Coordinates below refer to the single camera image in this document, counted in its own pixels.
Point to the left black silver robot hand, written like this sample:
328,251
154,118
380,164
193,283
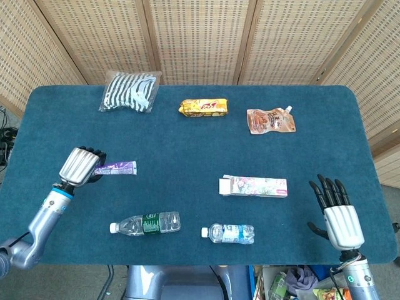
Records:
78,167

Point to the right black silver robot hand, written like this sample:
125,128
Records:
342,223

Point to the purple white toothpaste tube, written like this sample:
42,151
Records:
118,168

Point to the floral pink white box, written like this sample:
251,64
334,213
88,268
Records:
254,187

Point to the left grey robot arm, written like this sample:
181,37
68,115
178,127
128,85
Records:
40,222

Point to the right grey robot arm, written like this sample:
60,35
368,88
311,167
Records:
359,278

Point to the green label water bottle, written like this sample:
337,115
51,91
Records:
147,223

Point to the green plastic bottle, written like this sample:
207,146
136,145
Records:
278,286

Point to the blue label water bottle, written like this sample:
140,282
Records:
229,233

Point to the purple cloth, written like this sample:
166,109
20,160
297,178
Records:
301,279

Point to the orange green snack bag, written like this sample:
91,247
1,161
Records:
331,294

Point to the striped cloth in plastic bag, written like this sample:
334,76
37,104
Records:
131,91

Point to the blue table mat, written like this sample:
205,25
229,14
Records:
187,150

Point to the yellow biscuit pack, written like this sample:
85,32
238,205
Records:
203,107

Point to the grey-blue robot torso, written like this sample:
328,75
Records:
187,282

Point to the woven wooden folding screen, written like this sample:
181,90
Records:
200,37

